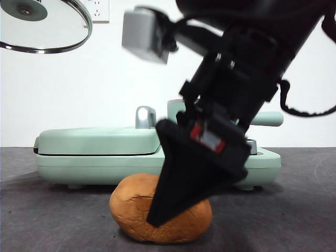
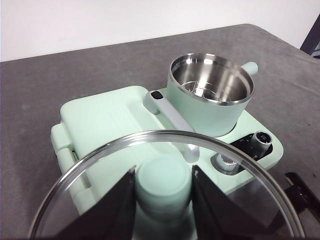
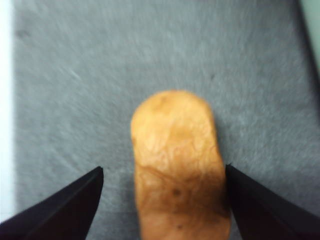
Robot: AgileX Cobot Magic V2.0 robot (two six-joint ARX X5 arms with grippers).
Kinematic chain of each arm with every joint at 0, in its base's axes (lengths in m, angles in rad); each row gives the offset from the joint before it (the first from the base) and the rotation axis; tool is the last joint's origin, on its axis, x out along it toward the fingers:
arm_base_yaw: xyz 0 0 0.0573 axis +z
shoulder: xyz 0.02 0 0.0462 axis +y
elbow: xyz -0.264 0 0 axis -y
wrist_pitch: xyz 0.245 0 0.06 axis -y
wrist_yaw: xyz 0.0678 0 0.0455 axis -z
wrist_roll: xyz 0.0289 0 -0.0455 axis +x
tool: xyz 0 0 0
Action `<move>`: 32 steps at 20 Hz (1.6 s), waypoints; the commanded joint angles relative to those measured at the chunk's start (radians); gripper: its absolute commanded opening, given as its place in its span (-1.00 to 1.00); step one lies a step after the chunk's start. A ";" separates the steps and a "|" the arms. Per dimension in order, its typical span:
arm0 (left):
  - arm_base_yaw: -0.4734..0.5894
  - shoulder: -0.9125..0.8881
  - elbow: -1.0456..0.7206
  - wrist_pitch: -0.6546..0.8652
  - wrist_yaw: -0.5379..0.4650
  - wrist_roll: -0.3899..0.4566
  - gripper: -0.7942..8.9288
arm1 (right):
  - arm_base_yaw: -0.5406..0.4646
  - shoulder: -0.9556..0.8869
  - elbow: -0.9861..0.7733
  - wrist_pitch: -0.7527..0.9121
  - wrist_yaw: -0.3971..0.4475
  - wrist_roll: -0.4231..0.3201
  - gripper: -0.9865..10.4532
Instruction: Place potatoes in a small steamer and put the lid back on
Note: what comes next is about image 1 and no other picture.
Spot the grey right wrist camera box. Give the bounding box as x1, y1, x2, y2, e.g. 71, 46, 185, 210
121, 6, 177, 65

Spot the white wall socket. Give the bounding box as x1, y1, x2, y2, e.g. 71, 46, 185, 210
84, 0, 110, 23

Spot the brown potato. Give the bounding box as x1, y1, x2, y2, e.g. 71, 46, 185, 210
109, 173, 213, 243

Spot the glass lid with green knob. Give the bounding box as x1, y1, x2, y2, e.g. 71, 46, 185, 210
0, 0, 93, 55

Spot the green griddle cover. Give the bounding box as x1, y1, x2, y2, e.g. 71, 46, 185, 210
33, 126, 163, 156

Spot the silver control knob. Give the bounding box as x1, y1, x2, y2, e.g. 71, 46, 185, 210
246, 139, 258, 155

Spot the green steamer pot with handle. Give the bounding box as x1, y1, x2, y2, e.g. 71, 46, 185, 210
167, 99, 284, 127

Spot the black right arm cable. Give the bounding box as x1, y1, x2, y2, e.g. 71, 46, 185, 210
277, 79, 336, 117

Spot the green breakfast machine base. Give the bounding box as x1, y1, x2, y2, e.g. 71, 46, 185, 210
35, 140, 281, 191

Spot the chrome griddle cover handle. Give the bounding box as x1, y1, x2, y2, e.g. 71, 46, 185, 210
135, 106, 158, 129

